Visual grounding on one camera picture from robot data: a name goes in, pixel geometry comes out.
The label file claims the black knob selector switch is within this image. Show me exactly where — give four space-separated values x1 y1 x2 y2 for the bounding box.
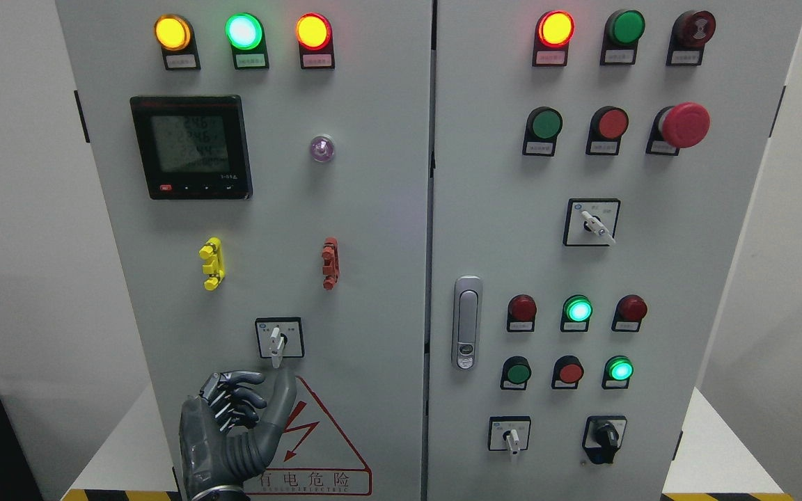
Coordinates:
582 415 627 464

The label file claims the silver door latch handle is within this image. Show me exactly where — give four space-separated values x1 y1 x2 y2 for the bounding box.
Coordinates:
452 276 482 370

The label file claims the orange red-ringed indicator light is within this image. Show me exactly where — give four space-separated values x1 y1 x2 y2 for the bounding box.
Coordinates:
295 13 335 70
532 10 575 67

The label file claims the black digital power meter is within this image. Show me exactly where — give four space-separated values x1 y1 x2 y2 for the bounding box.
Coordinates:
129 95 253 200

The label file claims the dark red buzzer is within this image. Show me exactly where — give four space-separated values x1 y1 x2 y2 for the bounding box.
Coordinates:
666 10 716 67

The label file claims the red electrical hazard warning sticker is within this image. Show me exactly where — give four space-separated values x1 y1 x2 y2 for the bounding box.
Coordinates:
244 377 372 498

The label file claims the red emergency stop mushroom button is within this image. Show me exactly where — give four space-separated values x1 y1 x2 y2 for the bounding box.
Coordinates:
645 102 711 157

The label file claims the green indicator light top right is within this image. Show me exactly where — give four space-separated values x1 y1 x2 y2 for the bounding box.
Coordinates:
599 9 646 65

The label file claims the dark red indicator light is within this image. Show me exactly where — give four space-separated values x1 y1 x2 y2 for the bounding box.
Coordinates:
506 294 537 333
611 294 648 333

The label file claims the yellow indicator light top left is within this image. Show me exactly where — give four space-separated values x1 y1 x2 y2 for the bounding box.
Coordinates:
154 13 201 70

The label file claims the red push button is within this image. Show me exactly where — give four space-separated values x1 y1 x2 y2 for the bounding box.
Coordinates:
551 355 583 390
585 106 629 156

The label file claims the red terminal clip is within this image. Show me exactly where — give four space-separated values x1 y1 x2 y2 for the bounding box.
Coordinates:
321 237 340 289

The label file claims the green lit indicator light middle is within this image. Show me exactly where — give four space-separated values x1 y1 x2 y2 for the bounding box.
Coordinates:
560 294 593 333

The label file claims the green lit indicator light left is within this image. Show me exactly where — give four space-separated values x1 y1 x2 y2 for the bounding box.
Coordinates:
225 13 269 70

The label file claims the orange red-ringed indicator light right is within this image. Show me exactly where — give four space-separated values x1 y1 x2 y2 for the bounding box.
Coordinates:
532 10 575 67

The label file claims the dark red indicator light left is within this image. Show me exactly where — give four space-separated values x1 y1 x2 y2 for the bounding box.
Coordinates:
506 294 537 333

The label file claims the grey cabinet door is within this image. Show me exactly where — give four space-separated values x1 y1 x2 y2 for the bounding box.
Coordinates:
427 1 802 500
56 1 432 500

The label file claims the clear round lamp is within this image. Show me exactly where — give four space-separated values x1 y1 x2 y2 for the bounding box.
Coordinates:
309 134 336 163

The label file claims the yellow terminal clip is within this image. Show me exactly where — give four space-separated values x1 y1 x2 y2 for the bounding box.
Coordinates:
198 237 226 292

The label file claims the green lit push button lower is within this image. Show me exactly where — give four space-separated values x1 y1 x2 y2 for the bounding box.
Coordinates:
601 355 634 390

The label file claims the red push button upper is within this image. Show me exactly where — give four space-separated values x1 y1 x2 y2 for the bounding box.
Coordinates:
585 106 629 156

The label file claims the white lever selector switch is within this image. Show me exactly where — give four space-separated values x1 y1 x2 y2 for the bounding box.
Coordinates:
255 317 305 369
487 415 531 457
563 198 621 246

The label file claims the dark red indicator light right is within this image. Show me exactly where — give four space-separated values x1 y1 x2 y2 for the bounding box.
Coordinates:
611 294 648 333

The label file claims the orange red-ringed indicator light left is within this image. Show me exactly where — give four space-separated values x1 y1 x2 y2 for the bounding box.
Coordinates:
295 13 335 70

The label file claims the grey black robotic hand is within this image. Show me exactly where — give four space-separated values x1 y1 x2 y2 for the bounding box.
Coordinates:
179 367 297 500

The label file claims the white platform with hazard stripe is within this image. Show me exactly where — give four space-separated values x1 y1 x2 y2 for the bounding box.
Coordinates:
66 385 792 500

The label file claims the red push button lower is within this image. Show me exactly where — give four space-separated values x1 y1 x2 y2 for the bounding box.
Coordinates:
551 355 583 390

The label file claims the green push button upper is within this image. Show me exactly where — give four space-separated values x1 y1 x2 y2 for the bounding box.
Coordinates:
522 106 563 157

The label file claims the green lit indicator light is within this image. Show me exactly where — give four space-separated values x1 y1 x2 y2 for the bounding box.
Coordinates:
225 13 269 70
560 294 593 333

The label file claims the right grey cabinet door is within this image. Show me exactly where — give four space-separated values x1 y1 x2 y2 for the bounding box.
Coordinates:
427 1 802 500

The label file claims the left grey cabinet door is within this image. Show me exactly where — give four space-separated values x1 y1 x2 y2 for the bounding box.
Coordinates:
56 1 432 500

